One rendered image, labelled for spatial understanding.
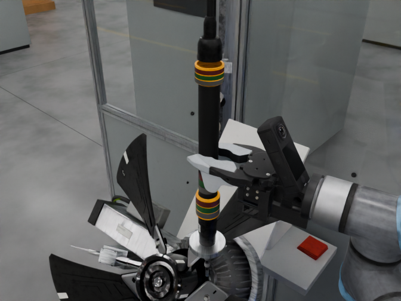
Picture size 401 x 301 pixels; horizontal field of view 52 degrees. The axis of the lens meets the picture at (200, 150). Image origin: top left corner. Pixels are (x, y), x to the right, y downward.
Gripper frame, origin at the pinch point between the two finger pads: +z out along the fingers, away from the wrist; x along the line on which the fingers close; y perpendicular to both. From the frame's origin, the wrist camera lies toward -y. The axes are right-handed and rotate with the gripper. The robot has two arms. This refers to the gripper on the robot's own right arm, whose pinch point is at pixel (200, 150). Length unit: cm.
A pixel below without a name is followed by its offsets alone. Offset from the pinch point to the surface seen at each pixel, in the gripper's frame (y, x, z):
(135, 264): 46, 6, 23
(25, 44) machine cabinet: 152, 336, 479
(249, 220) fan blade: 20.0, 9.3, -6.5
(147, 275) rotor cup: 34.2, -2.9, 11.3
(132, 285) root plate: 42.9, -1.3, 17.4
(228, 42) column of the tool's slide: 3, 65, 26
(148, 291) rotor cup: 36.3, -4.9, 9.8
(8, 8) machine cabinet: 99, 323, 481
